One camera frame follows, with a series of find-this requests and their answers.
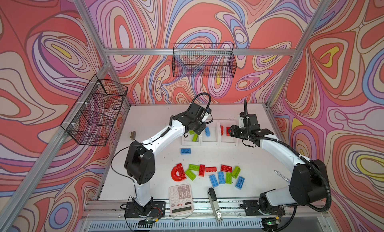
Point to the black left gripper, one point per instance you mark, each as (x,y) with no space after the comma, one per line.
(201,131)

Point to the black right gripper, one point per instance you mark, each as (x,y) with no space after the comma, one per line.
(234,131)

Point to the green lego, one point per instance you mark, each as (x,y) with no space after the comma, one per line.
(195,137)

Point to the blue lego brick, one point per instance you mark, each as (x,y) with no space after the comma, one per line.
(240,182)
(207,132)
(221,177)
(186,151)

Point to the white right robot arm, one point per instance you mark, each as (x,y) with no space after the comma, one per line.
(309,183)

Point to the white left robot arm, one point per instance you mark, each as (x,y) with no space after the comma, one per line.
(140,162)

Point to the white container left compartment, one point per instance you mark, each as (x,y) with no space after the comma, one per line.
(192,136)

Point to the white container compartment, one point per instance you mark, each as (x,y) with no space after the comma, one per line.
(226,140)
(192,136)

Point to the white container right compartment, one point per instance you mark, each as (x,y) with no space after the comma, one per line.
(226,140)

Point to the red lego brick long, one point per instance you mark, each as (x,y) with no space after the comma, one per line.
(210,169)

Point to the red lego brick upside down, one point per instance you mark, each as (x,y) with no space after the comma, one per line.
(202,170)

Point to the green lego brick glossy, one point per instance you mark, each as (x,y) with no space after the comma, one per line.
(190,174)

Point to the olive small object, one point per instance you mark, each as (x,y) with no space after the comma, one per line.
(133,135)

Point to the red lego brick studs up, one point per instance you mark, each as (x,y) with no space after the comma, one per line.
(227,169)

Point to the light blue lego studs up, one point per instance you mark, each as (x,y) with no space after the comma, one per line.
(214,180)

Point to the green lego brick studs up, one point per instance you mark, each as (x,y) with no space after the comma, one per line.
(228,178)

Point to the silver pen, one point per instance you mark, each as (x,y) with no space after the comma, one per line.
(282,176)

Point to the black silver stapler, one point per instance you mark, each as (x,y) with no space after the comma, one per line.
(214,204)

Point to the white pink calculator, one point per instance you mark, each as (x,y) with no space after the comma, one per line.
(180,200)

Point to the black wire basket back wall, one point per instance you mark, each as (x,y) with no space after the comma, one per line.
(204,60)

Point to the black wire basket wall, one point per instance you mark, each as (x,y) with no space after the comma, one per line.
(204,60)
(99,106)

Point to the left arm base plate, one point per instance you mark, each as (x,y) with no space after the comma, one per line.
(153,209)

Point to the black wire basket left wall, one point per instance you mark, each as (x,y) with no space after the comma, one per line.
(99,106)

